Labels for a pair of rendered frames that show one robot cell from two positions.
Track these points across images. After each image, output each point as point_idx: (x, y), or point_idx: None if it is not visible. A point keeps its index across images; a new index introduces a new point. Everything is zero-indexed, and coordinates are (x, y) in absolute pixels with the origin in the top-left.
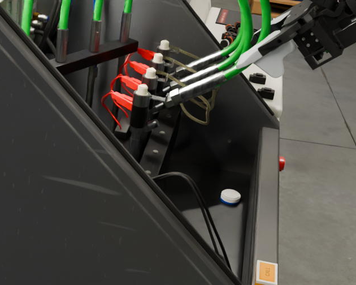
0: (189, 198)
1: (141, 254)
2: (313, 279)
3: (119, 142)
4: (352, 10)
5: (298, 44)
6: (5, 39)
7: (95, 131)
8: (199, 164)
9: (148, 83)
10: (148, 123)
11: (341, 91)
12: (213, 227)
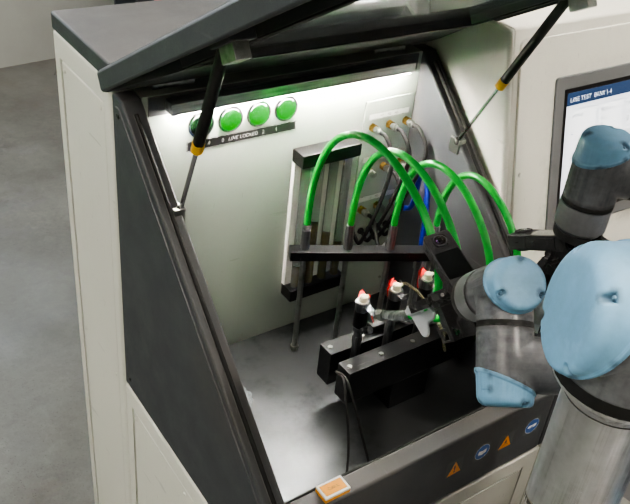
0: (437, 409)
1: (215, 414)
2: None
3: (221, 330)
4: (453, 307)
5: (439, 316)
6: (166, 236)
7: (198, 316)
8: None
9: (390, 295)
10: (364, 327)
11: None
12: (361, 435)
